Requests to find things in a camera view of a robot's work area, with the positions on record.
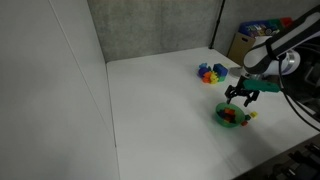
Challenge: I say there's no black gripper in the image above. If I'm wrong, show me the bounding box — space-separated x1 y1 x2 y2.
225 84 259 108

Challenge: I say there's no green plastic bowl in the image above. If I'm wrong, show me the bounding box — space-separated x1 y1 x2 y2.
215 102 246 128

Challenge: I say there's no yellow toy piece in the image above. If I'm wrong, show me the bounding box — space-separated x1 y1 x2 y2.
209 73 220 85

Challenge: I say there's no big blue toy block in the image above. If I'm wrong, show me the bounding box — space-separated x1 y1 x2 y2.
212 63 229 78

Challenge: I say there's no orange toy piece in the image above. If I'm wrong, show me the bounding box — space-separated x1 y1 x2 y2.
201 71 213 85

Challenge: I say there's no purple toy piece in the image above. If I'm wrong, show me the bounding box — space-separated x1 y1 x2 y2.
197 67 212 78

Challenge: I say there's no brown cardboard box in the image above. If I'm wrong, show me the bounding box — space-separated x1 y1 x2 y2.
227 32 257 67

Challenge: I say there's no colourful toy box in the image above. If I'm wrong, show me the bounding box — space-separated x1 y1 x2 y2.
238 17 294 38

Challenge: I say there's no black stand pole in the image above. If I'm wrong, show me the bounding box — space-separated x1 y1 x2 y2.
208 0 225 50

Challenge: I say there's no black base board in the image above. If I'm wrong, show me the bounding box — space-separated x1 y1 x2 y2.
233 133 320 180

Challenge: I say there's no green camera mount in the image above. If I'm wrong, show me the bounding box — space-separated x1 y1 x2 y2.
243 79 282 94

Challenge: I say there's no black cable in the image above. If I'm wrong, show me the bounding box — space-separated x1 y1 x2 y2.
278 58 320 133

